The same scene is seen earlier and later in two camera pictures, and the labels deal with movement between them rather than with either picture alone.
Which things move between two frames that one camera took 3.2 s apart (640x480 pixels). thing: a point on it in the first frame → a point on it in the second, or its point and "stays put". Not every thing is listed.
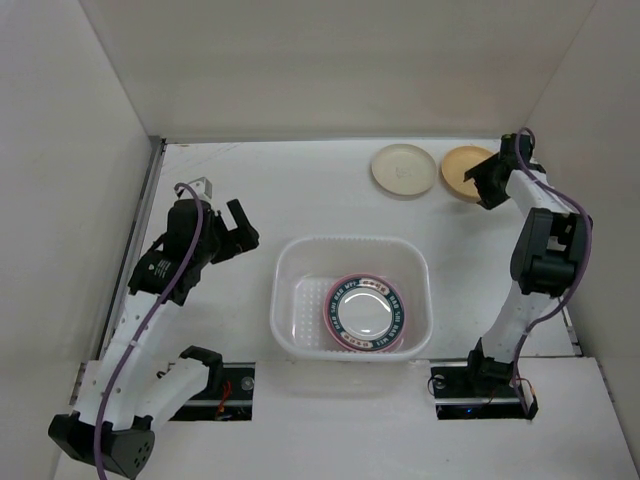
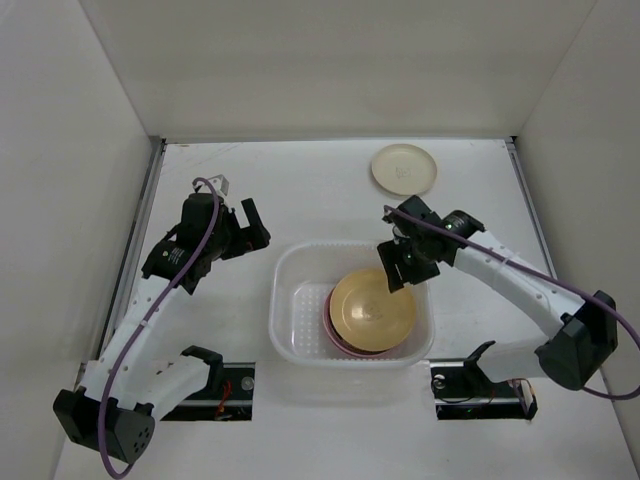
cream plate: x=404 y=169 stays put
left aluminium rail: x=134 y=240 stays put
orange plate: x=454 y=165 → x=366 y=315
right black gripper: x=489 y=176 → x=409 y=255
